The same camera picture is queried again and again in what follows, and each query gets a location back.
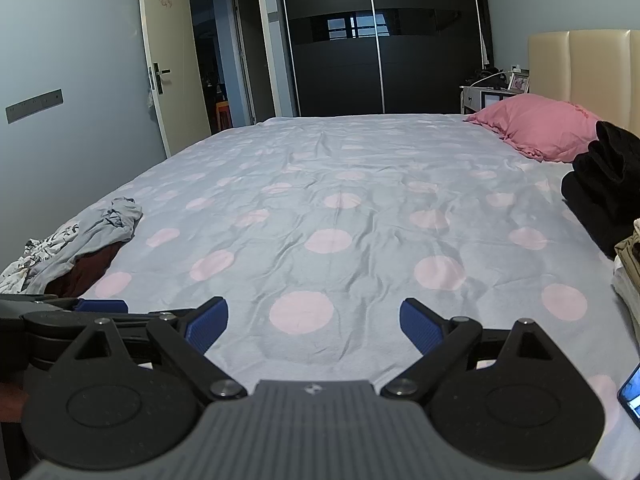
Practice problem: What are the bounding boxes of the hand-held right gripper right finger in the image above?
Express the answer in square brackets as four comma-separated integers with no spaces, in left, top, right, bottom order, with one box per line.
[380,298,566,402]

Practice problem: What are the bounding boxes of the dark red garment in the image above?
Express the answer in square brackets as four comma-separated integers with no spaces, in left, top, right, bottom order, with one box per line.
[45,240,128,300]

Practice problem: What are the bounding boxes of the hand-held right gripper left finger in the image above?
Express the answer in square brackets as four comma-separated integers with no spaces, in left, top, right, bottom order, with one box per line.
[57,296,248,402]

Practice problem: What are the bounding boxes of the white folded clothes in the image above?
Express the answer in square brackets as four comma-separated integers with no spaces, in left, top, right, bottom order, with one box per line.
[612,255,640,331]

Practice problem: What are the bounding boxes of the grey door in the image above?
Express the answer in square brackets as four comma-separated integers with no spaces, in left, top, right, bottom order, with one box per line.
[232,0,276,123]

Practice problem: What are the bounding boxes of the beige padded headboard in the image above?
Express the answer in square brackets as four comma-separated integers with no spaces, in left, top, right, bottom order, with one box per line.
[527,29,640,141]

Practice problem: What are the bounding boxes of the grey wall switch panel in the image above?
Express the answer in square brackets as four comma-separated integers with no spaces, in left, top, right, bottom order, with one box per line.
[6,89,64,125]

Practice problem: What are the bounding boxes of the black sliding wardrobe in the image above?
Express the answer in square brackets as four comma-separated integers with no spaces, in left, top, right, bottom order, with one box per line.
[277,0,493,117]

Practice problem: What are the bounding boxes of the black door handle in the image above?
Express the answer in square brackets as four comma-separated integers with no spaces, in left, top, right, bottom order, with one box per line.
[149,62,172,95]

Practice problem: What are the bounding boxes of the polka dot bed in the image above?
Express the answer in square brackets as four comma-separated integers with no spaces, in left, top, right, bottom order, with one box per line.
[0,112,640,480]

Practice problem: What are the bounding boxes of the grey t-shirt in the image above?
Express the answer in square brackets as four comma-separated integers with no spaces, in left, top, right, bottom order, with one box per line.
[22,196,144,295]

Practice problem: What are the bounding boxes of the black white patterned cloth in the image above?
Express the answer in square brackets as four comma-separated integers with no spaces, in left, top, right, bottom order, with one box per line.
[0,222,81,296]

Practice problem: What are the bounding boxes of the white nightstand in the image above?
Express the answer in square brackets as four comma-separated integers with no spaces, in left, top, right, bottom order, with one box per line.
[460,85,531,115]

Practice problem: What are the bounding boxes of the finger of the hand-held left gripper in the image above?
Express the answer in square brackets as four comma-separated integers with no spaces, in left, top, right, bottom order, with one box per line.
[22,299,168,333]

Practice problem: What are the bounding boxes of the black folded clothes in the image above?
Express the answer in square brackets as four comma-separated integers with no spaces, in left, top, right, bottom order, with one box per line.
[561,121,640,261]

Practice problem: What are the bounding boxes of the pink pillow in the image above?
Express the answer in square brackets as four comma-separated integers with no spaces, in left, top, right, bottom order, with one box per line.
[464,93,603,163]

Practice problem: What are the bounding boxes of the cream door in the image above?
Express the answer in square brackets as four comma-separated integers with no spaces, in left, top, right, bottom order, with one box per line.
[137,0,212,157]

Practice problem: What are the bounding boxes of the smartphone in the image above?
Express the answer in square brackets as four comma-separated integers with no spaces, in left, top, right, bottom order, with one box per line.
[616,360,640,431]

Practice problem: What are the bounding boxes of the beige folded clothes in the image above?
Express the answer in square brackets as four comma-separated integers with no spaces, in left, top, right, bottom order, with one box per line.
[614,217,640,281]

